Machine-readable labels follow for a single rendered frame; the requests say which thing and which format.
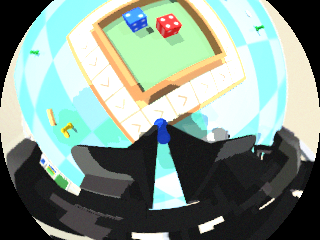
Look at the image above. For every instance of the blue pawn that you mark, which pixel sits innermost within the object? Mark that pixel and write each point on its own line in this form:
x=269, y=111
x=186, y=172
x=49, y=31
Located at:
x=162, y=133

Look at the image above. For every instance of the blue die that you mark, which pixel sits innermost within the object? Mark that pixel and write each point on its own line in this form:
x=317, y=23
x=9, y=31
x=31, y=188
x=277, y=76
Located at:
x=135, y=19

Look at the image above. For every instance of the red die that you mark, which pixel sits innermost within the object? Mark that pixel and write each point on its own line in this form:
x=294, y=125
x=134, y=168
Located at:
x=168, y=25

